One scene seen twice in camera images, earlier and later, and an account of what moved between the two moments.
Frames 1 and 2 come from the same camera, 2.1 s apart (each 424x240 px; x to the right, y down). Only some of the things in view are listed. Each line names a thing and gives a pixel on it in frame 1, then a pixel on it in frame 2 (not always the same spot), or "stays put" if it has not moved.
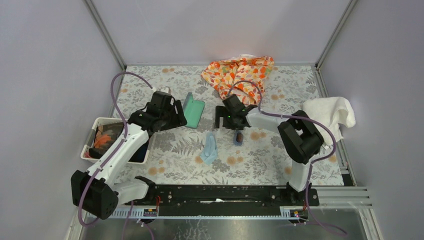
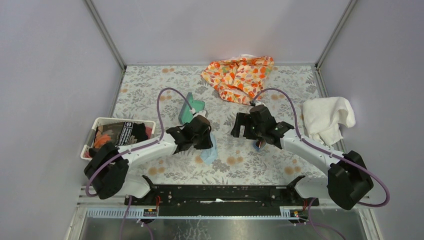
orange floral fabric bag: x=245 y=76 stays put
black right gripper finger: x=220 y=111 to x=242 y=119
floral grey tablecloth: x=202 y=151 stays put
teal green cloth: x=193 y=111 stays put
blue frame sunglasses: x=238 y=138 to x=259 y=143
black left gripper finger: x=180 y=118 to x=206 y=140
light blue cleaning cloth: x=209 y=154 stays put
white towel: x=333 y=111 stays put
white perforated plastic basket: x=97 y=121 stays put
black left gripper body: x=168 y=117 to x=199 y=141
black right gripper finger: x=238 y=127 to x=250 y=132
